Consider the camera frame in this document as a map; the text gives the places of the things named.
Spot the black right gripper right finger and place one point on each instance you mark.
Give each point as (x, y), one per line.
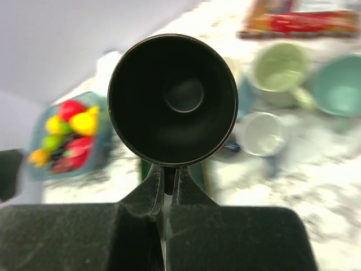
(203, 235)

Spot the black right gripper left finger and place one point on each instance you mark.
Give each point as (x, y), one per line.
(97, 236)

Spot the dark blue gold-rimmed cup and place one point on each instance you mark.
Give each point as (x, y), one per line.
(232, 146)

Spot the grey-blue small cup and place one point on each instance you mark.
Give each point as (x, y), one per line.
(265, 136)

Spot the brown small cup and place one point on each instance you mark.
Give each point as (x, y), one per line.
(172, 100)

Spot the light blue hexagonal mug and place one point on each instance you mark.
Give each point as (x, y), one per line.
(246, 94)

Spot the light green ceramic mug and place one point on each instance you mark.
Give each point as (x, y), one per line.
(278, 74)

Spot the mint green bird-print mug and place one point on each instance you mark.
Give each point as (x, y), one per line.
(335, 88)

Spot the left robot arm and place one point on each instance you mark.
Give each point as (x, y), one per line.
(10, 163)

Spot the black rectangular tray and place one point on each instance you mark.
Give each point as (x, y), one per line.
(198, 171)

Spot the teal plastic fruit basket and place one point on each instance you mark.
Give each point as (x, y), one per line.
(102, 143)

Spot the red dragon fruit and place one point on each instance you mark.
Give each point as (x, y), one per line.
(71, 155)

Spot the orange fruit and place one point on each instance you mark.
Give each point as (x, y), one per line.
(39, 158)
(85, 123)

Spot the yellow lemon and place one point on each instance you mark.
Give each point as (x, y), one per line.
(53, 125)

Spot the red apple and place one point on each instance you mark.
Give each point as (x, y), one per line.
(69, 108)

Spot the red snack packet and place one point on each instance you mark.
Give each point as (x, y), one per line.
(302, 20)

